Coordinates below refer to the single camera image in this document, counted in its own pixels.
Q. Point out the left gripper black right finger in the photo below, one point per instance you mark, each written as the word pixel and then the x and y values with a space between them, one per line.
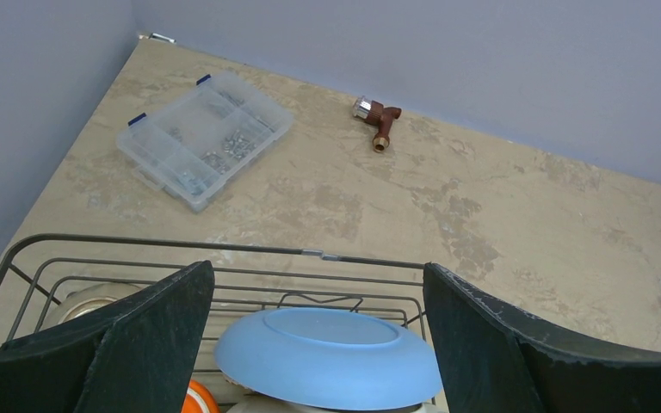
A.
pixel 496 357

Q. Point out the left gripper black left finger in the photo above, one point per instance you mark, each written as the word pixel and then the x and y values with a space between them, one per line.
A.
pixel 134 355

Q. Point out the orange mug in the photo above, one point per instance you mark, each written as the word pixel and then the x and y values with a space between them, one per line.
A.
pixel 199 399

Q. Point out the white bowl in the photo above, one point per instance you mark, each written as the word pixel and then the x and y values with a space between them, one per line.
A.
pixel 87 300

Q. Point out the light blue plate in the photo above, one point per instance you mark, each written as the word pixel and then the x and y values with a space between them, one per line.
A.
pixel 331 359

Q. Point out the green rim white plate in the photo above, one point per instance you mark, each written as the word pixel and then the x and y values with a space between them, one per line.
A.
pixel 264 404

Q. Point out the clear plastic organizer box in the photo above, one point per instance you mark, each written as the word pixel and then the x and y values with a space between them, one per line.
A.
pixel 195 146

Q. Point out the brown metal fitting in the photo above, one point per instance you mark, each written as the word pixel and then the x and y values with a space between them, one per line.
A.
pixel 376 114

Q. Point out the black wire dish rack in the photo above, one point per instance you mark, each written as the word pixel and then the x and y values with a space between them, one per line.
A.
pixel 40 272

